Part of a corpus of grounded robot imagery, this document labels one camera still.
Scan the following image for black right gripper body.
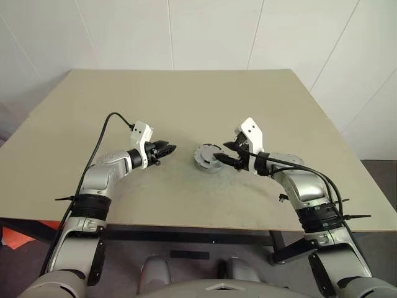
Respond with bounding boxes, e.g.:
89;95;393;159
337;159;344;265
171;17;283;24
234;137;251;172

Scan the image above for orange flat object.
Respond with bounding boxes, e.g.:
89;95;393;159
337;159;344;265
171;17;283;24
0;219;60;251

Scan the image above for black table foot bracket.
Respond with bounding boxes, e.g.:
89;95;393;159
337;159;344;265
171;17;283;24
267;237;318;266

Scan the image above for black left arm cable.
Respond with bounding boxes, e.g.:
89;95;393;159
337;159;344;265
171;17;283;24
39;112;136;279

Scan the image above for grey rounded shape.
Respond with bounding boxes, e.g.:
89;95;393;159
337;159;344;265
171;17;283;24
222;256;263;282
138;254;173;287

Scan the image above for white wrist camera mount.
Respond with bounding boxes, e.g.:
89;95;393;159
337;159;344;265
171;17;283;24
129;120;155;170
234;117;265;173

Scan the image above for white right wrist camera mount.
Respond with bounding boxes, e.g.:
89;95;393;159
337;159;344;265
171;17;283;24
234;117;265;173

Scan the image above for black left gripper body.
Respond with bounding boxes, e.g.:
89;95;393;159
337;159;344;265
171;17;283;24
145;140;163;167

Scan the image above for silver motor housing copper coils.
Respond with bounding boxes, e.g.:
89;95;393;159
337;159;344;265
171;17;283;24
193;142;225;173

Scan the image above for black rectangular strip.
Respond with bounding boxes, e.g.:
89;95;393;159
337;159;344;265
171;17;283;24
169;250;210;261

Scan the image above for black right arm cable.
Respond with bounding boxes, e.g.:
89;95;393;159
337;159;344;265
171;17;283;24
257;154;356;240
269;166;342;218

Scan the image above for grey robot torso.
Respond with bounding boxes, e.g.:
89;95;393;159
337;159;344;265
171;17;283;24
136;273;270;298

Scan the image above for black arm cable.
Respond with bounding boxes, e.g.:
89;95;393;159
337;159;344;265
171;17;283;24
269;166;342;218
257;154;356;240
39;112;136;279

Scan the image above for black table frame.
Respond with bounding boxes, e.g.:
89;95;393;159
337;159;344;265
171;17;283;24
0;217;287;249

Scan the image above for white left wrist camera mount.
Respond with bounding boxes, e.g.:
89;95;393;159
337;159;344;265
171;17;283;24
129;120;155;170

